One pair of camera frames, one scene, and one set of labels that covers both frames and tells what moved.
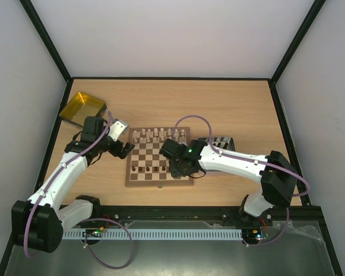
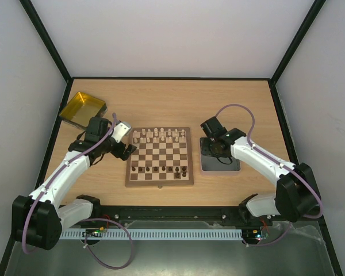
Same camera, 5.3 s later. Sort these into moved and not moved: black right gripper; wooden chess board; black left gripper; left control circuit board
Moved: black right gripper
Not moved: wooden chess board; left control circuit board; black left gripper
